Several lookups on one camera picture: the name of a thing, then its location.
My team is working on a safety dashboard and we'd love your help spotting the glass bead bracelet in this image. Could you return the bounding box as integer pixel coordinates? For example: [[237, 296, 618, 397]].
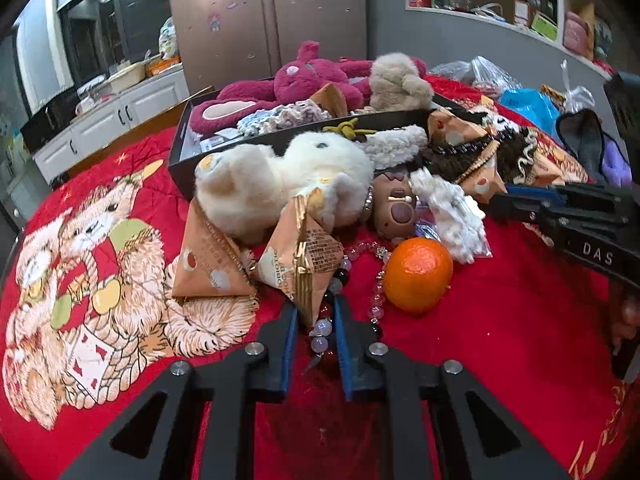
[[306, 240, 397, 376]]

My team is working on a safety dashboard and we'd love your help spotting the white wall shelf unit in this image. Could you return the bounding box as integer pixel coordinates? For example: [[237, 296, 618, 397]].
[[405, 0, 616, 68]]

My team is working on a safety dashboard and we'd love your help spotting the brown scrunchie white wavy trim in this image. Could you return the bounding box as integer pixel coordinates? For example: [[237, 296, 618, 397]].
[[500, 127, 539, 183]]

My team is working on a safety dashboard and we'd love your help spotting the black box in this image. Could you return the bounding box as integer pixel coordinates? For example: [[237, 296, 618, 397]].
[[167, 87, 481, 201]]

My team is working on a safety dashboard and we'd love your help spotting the silver refrigerator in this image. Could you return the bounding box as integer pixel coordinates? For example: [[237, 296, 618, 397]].
[[165, 0, 368, 96]]

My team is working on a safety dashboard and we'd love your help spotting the printed plastic bag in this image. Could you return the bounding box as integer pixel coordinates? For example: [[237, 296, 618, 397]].
[[159, 17, 181, 58]]

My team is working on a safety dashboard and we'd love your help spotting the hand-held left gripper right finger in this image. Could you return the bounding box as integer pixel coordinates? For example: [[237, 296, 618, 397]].
[[334, 294, 571, 480]]

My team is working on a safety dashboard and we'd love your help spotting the dark grey cloth bag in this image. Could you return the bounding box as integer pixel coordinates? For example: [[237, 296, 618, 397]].
[[555, 109, 608, 183]]

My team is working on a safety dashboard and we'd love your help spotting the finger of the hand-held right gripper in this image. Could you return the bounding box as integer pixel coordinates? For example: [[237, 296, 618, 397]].
[[487, 191, 566, 248], [505, 181, 638, 221]]

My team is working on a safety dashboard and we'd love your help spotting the person's right hand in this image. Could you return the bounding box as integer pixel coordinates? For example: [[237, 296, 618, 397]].
[[609, 287, 640, 361]]

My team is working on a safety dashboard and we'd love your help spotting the beige plush bear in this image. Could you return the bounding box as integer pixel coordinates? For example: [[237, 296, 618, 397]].
[[369, 52, 435, 112]]

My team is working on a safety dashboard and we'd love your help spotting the maroon plush bunny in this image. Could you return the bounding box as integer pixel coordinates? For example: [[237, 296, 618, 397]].
[[192, 41, 428, 136]]

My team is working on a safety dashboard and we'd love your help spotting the brown bear keychain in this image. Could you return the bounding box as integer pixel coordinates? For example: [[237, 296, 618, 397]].
[[372, 170, 419, 239]]

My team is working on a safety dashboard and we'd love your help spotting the cream woolly scrunchie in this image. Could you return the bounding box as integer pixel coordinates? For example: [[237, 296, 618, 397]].
[[362, 125, 430, 171]]

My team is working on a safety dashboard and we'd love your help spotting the cream basin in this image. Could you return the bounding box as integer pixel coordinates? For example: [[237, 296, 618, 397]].
[[107, 62, 148, 93]]

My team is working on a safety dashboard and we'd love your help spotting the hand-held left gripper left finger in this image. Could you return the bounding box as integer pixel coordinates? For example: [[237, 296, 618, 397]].
[[60, 302, 301, 480]]

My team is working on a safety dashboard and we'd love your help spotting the olive green knotted hair tie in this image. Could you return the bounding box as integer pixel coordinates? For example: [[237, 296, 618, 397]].
[[322, 119, 376, 141]]

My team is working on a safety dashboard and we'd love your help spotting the clear plastic bag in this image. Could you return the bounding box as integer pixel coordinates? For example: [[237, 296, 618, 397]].
[[430, 55, 521, 101]]

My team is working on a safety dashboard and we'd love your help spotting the blue plastic bag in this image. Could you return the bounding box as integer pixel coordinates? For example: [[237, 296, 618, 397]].
[[500, 87, 561, 133]]

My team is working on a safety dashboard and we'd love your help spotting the dark window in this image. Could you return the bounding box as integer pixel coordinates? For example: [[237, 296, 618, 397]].
[[55, 0, 176, 91]]

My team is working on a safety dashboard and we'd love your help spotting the pink container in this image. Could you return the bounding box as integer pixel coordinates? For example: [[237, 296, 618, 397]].
[[562, 10, 591, 53]]

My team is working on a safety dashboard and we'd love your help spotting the white fluffy scrunchie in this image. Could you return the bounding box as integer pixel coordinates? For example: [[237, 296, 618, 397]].
[[410, 167, 494, 264]]

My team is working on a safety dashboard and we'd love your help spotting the green card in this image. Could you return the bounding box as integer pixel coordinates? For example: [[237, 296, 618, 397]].
[[531, 12, 558, 41]]

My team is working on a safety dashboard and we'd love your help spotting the red printed blanket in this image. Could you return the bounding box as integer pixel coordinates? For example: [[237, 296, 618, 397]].
[[0, 72, 640, 480]]

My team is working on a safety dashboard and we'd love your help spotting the purple cloth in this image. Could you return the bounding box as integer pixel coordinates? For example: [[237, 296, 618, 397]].
[[600, 132, 633, 188]]

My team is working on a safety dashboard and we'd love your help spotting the light blue scrunchie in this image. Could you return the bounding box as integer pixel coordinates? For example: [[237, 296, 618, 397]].
[[236, 109, 281, 137]]

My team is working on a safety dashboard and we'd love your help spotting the white cabinet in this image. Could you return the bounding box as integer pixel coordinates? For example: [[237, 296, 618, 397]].
[[32, 67, 191, 186]]

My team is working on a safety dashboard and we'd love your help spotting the deep orange mandarin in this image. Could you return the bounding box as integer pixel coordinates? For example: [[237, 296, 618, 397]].
[[384, 237, 454, 315]]

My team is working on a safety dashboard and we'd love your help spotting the white plush bear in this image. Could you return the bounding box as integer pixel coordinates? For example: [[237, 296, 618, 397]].
[[194, 130, 375, 246]]

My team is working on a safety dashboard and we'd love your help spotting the white plastic bag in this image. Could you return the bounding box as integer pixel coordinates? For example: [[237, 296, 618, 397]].
[[560, 60, 596, 116]]

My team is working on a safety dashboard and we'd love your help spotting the orange snack packet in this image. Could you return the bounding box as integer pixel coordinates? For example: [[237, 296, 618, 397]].
[[257, 187, 347, 327], [460, 165, 507, 206], [309, 82, 349, 117], [172, 199, 257, 302], [427, 109, 489, 147]]

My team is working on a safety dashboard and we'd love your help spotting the black microwave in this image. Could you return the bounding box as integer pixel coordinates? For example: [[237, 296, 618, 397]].
[[20, 87, 83, 156]]

